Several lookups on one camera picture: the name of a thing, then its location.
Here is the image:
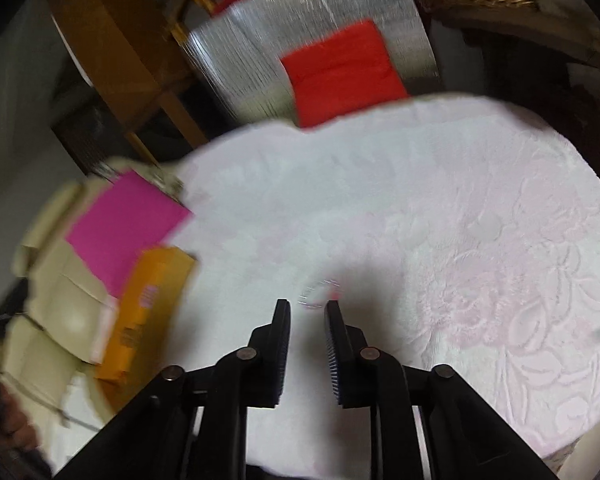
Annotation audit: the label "clear bead bracelet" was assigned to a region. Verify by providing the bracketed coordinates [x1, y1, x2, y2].
[297, 279, 342, 311]

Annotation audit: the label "purple bead bracelet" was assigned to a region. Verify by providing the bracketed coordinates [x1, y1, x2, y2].
[139, 284, 162, 310]

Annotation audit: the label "wooden chair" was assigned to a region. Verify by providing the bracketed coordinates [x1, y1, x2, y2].
[47, 0, 218, 166]

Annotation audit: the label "silver foil mat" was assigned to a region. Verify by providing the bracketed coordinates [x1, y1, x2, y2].
[182, 0, 441, 128]

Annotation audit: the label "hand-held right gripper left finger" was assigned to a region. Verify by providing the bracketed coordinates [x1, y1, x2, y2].
[55, 299, 292, 480]

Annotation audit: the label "orange jewelry box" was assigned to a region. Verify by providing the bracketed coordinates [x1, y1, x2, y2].
[94, 246, 198, 387]

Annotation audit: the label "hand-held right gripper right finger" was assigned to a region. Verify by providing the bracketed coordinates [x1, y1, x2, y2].
[323, 300, 561, 480]

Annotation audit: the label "wooden shelf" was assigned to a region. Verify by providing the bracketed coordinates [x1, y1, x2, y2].
[430, 4, 600, 91]

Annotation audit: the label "pale pink blanket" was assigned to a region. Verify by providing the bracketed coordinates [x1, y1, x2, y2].
[45, 91, 600, 478]

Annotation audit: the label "red pillow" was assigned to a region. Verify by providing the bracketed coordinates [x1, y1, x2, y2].
[280, 19, 410, 129]

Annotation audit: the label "magenta pillow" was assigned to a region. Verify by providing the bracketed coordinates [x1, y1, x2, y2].
[65, 170, 195, 297]

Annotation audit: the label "beige cardboard boxes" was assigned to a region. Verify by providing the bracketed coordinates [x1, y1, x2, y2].
[0, 160, 131, 411]

